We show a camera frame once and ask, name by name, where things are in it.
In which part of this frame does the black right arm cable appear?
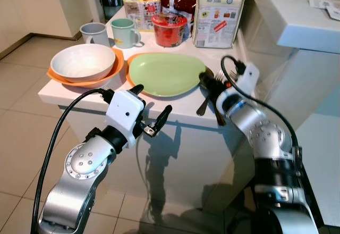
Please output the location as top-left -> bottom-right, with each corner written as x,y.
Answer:
220,55 -> 299,157

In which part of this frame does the white counter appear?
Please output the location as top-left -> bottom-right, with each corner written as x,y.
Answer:
242,0 -> 340,139

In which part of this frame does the orange plate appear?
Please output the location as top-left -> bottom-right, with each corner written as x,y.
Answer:
124,53 -> 147,90
47,48 -> 126,90

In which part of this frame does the grey mug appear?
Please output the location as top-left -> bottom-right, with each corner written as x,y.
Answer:
80,22 -> 111,47

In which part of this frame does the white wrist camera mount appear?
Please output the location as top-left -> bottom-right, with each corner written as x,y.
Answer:
105,89 -> 145,139
233,63 -> 261,99

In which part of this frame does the white noodle multipack bag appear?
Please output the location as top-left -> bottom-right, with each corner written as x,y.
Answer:
192,0 -> 248,49

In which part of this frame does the white table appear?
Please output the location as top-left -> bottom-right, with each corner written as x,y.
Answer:
37,5 -> 277,216

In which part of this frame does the yellow printed food package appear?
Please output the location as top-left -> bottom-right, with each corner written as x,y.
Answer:
123,0 -> 163,31

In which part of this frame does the white paper card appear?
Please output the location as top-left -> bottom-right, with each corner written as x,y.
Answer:
308,0 -> 334,10
325,5 -> 340,21

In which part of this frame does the white bowl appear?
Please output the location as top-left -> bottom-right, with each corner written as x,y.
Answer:
50,44 -> 116,83

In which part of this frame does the green plate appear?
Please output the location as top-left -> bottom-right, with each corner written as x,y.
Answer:
129,53 -> 207,98

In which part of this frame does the red instant noodle cup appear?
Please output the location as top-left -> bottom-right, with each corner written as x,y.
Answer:
151,12 -> 189,48

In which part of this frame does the green mug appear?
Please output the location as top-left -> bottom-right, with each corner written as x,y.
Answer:
110,19 -> 143,49

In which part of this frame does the red snack bag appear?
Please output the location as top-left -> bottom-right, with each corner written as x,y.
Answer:
161,0 -> 200,30

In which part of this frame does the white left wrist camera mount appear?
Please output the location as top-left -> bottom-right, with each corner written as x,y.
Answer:
105,89 -> 145,139

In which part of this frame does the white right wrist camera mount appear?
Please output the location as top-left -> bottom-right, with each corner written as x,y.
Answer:
233,63 -> 261,99

